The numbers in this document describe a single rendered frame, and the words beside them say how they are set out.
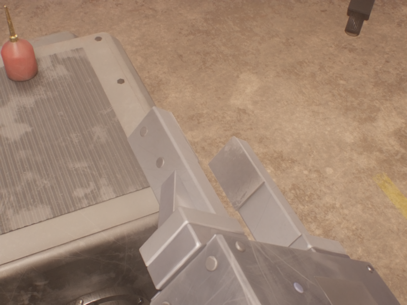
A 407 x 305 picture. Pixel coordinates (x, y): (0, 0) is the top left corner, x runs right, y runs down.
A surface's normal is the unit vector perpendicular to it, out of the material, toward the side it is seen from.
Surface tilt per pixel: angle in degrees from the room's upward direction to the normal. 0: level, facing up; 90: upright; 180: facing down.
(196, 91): 0
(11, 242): 0
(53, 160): 0
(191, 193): 49
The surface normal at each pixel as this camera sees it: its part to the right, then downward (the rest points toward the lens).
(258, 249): 0.62, -0.69
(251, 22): 0.03, -0.67
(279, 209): -0.67, -0.22
